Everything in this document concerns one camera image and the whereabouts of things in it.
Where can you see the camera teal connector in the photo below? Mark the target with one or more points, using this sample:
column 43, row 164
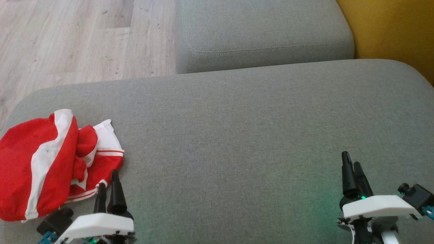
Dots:
column 429, row 211
column 45, row 238

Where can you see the right camera teal connector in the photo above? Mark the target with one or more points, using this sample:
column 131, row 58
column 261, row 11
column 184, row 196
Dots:
column 429, row 211

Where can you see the yellow sofa backrest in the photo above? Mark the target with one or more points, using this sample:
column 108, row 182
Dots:
column 393, row 27

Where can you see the large grey sofa seat cushion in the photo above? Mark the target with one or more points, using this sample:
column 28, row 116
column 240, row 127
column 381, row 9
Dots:
column 230, row 142

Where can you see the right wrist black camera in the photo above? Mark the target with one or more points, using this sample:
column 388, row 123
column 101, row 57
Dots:
column 418, row 196

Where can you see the medium grey sofa seat cushion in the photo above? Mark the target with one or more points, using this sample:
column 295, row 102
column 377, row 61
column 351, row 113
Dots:
column 257, row 30

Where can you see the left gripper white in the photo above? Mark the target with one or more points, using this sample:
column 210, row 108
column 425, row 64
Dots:
column 98, row 225

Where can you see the left camera teal connector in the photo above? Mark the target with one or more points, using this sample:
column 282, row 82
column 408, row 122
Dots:
column 45, row 238

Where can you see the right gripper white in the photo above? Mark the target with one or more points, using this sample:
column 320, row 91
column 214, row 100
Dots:
column 376, row 207

